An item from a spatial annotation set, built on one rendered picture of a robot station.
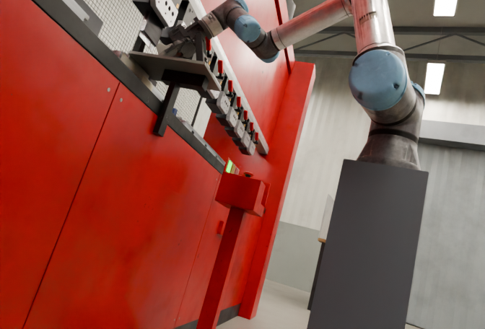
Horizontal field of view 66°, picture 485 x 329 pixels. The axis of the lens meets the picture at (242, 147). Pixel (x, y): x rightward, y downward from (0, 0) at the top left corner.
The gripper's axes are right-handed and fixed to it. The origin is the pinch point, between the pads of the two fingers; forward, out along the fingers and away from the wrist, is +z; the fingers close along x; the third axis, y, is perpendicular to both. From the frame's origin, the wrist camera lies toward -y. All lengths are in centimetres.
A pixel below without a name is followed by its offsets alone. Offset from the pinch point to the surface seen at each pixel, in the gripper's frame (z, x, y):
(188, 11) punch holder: -20.1, -11.0, 22.3
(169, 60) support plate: -3.9, 9.5, -7.2
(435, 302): -135, -706, -237
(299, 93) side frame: -79, -214, 55
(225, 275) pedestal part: 27, -44, -62
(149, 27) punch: -4.6, 3.5, 13.2
